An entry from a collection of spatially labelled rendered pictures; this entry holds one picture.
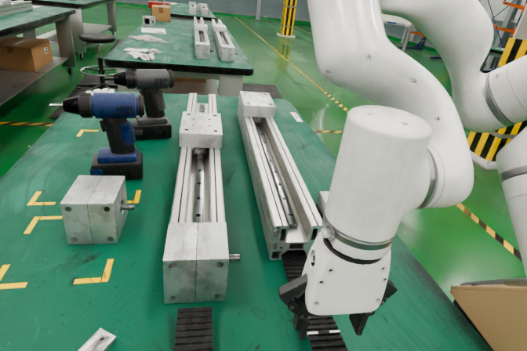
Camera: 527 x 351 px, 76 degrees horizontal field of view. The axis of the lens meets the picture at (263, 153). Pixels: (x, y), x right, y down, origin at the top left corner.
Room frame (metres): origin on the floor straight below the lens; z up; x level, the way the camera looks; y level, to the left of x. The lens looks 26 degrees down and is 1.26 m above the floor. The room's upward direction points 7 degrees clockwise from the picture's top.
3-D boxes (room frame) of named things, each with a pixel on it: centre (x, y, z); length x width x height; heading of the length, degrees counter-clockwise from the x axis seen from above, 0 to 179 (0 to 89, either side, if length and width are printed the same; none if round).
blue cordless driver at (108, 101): (0.73, 0.40, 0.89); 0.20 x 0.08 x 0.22; 111
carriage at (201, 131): (0.86, 0.18, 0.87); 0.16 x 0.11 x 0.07; 12
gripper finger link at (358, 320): (0.34, -0.18, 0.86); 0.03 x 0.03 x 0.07; 12
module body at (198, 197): (0.86, 0.18, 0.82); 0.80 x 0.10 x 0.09; 12
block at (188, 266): (0.43, 0.08, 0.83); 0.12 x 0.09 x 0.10; 102
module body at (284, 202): (0.90, -0.01, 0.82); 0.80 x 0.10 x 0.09; 12
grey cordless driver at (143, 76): (0.99, 0.40, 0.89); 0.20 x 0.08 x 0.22; 118
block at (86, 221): (0.54, 0.30, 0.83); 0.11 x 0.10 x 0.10; 102
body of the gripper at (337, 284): (0.33, -0.12, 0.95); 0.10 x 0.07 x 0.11; 102
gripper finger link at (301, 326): (0.32, -0.07, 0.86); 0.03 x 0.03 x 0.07; 12
